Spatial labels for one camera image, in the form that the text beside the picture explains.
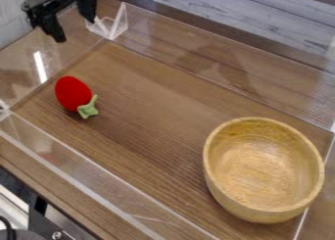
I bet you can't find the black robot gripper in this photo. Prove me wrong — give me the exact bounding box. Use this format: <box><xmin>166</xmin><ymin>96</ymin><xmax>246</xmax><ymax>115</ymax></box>
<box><xmin>22</xmin><ymin>0</ymin><xmax>97</xmax><ymax>43</ymax></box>

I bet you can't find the red felt strawberry toy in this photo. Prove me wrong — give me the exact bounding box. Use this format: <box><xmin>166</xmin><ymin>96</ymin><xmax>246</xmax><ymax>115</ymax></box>
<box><xmin>54</xmin><ymin>76</ymin><xmax>99</xmax><ymax>119</ymax></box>

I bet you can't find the oval wooden bowl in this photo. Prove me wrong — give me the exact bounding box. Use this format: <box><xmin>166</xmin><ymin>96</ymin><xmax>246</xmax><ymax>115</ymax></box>
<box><xmin>202</xmin><ymin>117</ymin><xmax>324</xmax><ymax>224</ymax></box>

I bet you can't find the black metal table clamp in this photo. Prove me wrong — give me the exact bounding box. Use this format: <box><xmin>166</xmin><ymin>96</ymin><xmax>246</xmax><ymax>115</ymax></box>
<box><xmin>27</xmin><ymin>196</ymin><xmax>75</xmax><ymax>240</ymax></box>

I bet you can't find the clear acrylic corner bracket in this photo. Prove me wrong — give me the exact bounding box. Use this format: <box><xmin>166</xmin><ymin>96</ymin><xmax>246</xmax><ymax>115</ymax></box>
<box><xmin>85</xmin><ymin>3</ymin><xmax>127</xmax><ymax>40</ymax></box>

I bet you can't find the clear acrylic barrier wall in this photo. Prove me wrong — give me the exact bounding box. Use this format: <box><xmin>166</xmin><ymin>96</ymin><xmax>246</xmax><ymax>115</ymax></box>
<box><xmin>0</xmin><ymin>4</ymin><xmax>335</xmax><ymax>240</ymax></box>

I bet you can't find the black cable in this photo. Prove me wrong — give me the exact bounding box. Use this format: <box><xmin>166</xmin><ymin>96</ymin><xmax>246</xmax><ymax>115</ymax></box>
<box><xmin>0</xmin><ymin>216</ymin><xmax>17</xmax><ymax>240</ymax></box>

